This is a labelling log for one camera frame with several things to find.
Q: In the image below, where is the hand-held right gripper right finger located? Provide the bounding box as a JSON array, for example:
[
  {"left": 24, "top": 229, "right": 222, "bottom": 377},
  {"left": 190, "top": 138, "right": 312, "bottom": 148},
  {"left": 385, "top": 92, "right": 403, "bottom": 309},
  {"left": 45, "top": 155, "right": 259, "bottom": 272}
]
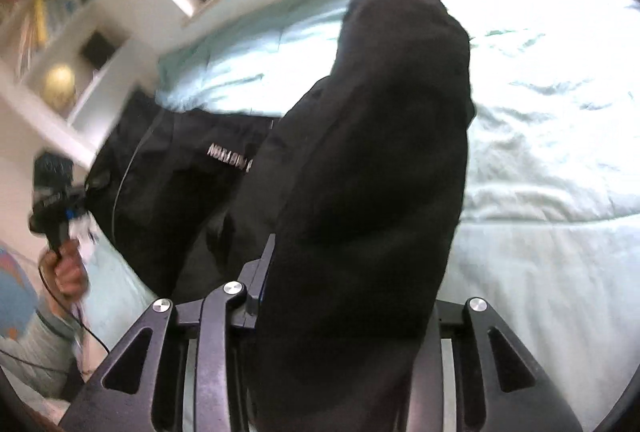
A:
[{"left": 406, "top": 297, "right": 583, "bottom": 432}]

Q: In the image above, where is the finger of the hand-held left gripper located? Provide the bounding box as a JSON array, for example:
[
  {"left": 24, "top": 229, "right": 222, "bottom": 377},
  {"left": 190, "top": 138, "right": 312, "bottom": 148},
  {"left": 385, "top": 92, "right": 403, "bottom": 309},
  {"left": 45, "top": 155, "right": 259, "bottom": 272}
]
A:
[{"left": 64, "top": 205, "right": 101, "bottom": 243}]

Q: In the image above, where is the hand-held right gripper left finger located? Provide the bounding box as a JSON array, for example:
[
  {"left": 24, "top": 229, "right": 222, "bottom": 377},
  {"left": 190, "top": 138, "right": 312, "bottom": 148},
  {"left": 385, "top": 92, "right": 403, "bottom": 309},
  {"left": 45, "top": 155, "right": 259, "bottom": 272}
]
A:
[{"left": 57, "top": 232, "right": 277, "bottom": 432}]

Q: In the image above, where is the black hooded jacket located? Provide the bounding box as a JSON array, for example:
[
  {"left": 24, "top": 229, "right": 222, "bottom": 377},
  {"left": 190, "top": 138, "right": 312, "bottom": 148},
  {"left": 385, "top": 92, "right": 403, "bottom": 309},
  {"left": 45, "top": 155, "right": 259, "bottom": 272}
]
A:
[{"left": 85, "top": 0, "right": 477, "bottom": 432}]

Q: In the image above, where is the person's left forearm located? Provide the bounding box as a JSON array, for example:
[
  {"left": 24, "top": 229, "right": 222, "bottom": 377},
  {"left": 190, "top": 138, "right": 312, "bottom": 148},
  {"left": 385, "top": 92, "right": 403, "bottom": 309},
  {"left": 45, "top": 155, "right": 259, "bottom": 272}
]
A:
[{"left": 0, "top": 296, "right": 87, "bottom": 402}]

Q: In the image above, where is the person's left hand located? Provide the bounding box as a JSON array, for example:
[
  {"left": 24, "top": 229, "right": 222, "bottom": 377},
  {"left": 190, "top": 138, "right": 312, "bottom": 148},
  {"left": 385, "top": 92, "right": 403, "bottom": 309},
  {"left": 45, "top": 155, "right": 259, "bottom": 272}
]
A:
[{"left": 39, "top": 238, "right": 92, "bottom": 299}]

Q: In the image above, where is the blue printed cloth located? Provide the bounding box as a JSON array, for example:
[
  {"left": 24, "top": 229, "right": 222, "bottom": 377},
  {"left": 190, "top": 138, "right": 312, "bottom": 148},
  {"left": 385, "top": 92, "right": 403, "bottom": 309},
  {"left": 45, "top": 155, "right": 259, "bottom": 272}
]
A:
[{"left": 0, "top": 246, "right": 43, "bottom": 342}]

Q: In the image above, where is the yellow ball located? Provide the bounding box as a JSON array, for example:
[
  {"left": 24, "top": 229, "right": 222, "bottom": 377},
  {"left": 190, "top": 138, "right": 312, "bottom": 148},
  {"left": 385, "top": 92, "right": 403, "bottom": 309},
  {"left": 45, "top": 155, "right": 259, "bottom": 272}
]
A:
[{"left": 42, "top": 65, "right": 77, "bottom": 106}]

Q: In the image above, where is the small black box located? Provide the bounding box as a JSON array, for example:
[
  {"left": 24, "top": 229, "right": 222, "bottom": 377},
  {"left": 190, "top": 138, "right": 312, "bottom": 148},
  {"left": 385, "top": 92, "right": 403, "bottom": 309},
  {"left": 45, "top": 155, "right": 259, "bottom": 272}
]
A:
[{"left": 79, "top": 30, "right": 118, "bottom": 67}]

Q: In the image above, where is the row of books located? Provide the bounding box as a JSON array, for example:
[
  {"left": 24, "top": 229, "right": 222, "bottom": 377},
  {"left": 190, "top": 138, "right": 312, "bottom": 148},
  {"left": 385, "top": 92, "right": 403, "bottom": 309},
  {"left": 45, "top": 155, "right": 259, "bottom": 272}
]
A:
[{"left": 0, "top": 0, "right": 96, "bottom": 80}]

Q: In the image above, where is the light blue bed blanket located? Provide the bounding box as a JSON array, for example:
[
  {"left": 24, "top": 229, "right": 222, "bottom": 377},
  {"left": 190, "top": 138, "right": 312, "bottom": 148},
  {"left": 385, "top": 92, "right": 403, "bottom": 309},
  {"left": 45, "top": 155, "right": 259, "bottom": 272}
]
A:
[{"left": 75, "top": 0, "right": 640, "bottom": 432}]

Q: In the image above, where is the black cable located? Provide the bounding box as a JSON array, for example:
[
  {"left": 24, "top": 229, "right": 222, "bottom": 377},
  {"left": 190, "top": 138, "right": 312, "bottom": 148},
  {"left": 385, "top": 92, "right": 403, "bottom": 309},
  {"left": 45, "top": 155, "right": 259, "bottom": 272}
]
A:
[{"left": 0, "top": 262, "right": 112, "bottom": 370}]

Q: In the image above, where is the white wall shelf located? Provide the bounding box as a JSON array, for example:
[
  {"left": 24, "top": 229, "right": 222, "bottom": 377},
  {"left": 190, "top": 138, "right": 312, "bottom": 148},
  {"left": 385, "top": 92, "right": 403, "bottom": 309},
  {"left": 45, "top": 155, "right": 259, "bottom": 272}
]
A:
[{"left": 0, "top": 0, "right": 148, "bottom": 148}]

